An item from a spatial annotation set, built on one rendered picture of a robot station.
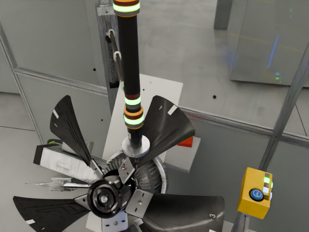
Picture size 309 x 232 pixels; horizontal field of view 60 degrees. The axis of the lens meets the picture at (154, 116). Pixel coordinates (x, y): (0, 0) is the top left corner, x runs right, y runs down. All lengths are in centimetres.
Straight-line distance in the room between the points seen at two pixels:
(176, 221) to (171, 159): 61
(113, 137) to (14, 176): 169
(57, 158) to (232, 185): 114
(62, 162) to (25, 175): 157
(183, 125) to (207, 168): 101
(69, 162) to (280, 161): 109
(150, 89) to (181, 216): 50
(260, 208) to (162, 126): 50
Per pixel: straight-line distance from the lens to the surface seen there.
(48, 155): 116
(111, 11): 113
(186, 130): 77
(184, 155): 144
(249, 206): 111
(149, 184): 98
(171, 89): 106
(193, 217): 86
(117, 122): 112
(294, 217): 200
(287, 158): 160
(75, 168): 110
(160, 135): 81
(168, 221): 86
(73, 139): 94
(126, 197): 87
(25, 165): 275
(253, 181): 114
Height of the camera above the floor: 195
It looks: 41 degrees down
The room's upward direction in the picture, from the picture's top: straight up
